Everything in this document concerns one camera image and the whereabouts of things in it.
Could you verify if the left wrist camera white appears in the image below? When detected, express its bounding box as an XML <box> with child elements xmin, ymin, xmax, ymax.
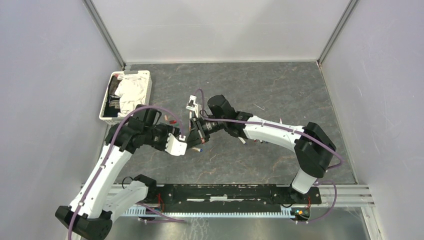
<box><xmin>165</xmin><ymin>133</ymin><xmax>187</xmax><ymax>156</ymax></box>

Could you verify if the white cable duct strip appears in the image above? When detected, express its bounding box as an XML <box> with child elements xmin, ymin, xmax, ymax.
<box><xmin>114</xmin><ymin>204</ymin><xmax>297</xmax><ymax>219</ymax></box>

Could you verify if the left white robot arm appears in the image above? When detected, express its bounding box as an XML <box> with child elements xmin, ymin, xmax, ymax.
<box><xmin>55</xmin><ymin>105</ymin><xmax>220</xmax><ymax>240</ymax></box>

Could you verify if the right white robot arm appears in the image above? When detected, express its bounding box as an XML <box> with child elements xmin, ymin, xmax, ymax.
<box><xmin>156</xmin><ymin>95</ymin><xmax>337</xmax><ymax>204</ymax></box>

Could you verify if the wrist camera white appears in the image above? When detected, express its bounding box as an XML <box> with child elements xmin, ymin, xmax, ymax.
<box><xmin>165</xmin><ymin>133</ymin><xmax>187</xmax><ymax>156</ymax></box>
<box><xmin>186</xmin><ymin>95</ymin><xmax>198</xmax><ymax>112</ymax></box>

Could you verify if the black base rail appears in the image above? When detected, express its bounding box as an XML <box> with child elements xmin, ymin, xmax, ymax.
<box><xmin>148</xmin><ymin>184</ymin><xmax>322</xmax><ymax>214</ymax></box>

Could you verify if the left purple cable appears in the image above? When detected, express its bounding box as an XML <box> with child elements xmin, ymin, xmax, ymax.
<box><xmin>67</xmin><ymin>105</ymin><xmax>188</xmax><ymax>240</ymax></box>

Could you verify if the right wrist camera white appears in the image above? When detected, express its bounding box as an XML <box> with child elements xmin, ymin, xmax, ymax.
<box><xmin>186</xmin><ymin>95</ymin><xmax>198</xmax><ymax>112</ymax></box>

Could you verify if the white cloth in basket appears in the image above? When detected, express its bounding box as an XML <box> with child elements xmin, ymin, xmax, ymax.
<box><xmin>114</xmin><ymin>70</ymin><xmax>151</xmax><ymax>118</ymax></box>

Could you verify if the marker one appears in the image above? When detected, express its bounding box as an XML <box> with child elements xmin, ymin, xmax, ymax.
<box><xmin>253</xmin><ymin>139</ymin><xmax>268</xmax><ymax>144</ymax></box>

